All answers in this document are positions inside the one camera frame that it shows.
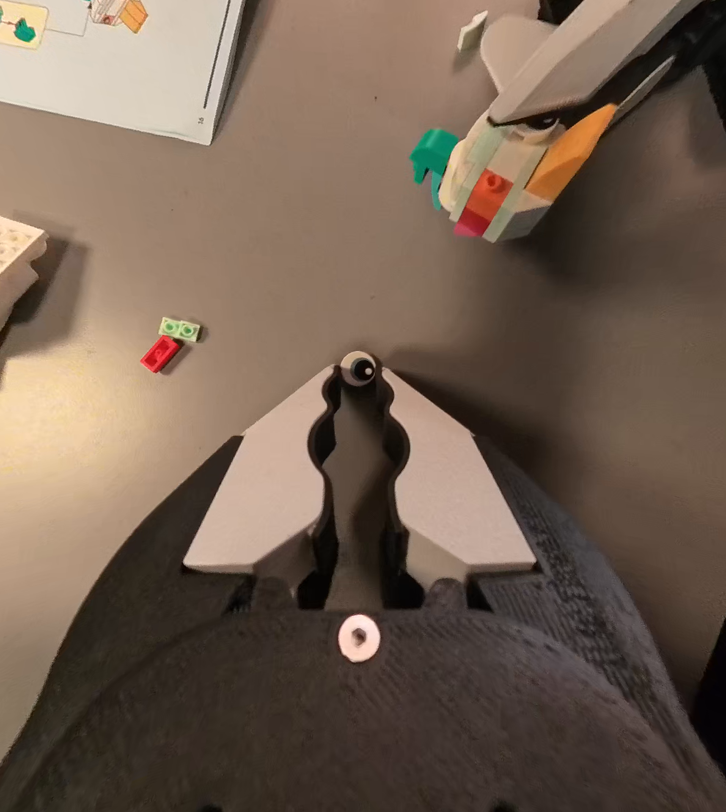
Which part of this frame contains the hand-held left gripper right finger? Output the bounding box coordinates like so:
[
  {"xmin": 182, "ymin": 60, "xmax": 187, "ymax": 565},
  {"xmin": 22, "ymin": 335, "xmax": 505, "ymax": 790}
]
[{"xmin": 377, "ymin": 370, "xmax": 537, "ymax": 573}]

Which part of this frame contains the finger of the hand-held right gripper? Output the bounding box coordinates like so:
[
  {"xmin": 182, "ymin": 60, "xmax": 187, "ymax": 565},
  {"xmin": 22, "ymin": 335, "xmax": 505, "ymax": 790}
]
[
  {"xmin": 616, "ymin": 56, "xmax": 679, "ymax": 123},
  {"xmin": 480, "ymin": 0, "xmax": 707, "ymax": 126}
]

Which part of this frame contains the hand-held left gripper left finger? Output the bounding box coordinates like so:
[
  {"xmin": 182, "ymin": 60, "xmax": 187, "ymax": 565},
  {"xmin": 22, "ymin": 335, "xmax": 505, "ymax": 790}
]
[{"xmin": 183, "ymin": 365, "xmax": 343, "ymax": 573}]

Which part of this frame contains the partly built lego model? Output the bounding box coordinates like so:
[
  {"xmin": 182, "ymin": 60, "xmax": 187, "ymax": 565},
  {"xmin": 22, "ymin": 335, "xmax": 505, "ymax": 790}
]
[{"xmin": 439, "ymin": 104, "xmax": 619, "ymax": 243}]

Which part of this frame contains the round lego eye tile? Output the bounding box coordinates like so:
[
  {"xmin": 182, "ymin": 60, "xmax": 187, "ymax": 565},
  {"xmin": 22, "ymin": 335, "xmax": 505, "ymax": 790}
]
[{"xmin": 340, "ymin": 351, "xmax": 378, "ymax": 387}]

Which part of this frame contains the small pale lego tile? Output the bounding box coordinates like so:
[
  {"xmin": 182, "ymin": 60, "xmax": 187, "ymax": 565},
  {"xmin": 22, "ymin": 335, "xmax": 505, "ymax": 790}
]
[{"xmin": 456, "ymin": 11, "xmax": 489, "ymax": 52}]

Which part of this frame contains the small red lego brick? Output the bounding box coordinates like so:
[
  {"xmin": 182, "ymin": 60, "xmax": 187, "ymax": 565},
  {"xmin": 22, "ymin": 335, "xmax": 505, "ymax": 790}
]
[{"xmin": 140, "ymin": 337, "xmax": 182, "ymax": 374}]

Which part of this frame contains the teal lego leaf piece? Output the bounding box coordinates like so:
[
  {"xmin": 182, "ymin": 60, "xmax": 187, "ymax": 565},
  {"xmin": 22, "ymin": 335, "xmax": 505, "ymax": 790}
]
[{"xmin": 409, "ymin": 128, "xmax": 460, "ymax": 211}]

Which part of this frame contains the lego instruction booklet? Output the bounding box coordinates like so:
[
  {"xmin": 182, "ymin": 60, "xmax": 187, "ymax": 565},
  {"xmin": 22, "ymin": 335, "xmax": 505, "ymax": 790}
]
[{"xmin": 0, "ymin": 0, "xmax": 246, "ymax": 147}]

